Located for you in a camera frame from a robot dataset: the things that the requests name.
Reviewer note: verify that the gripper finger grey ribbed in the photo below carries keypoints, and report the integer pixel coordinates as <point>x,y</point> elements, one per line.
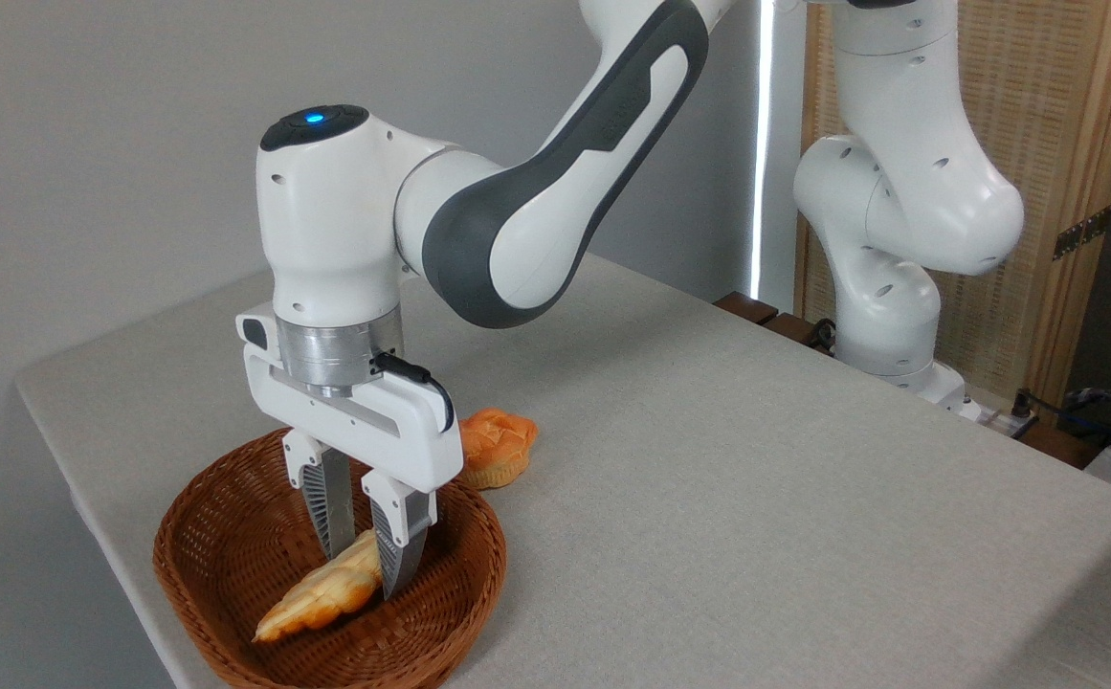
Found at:
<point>333,507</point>
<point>402,545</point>

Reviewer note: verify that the metal screen hinge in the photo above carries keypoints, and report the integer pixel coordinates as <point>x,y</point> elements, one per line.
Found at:
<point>1081,233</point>

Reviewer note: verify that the white power strip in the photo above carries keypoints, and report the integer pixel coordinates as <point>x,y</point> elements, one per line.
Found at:
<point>1000,419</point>

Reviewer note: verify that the long braided bread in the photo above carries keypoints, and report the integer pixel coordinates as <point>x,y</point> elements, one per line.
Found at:
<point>325,593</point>

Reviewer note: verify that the dark brown wooden block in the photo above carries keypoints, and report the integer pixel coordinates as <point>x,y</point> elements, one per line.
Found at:
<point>746,307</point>
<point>792,328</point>

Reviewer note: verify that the round orange bread bun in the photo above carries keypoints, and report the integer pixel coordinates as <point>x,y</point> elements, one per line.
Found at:
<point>499,445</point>

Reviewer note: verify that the brown wicker basket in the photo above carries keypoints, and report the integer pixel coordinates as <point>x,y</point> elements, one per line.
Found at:
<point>220,545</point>

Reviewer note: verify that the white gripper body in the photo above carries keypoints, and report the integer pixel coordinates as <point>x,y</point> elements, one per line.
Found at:
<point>392,431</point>

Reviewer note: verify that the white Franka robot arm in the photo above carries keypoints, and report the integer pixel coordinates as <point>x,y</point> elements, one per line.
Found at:
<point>536,220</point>

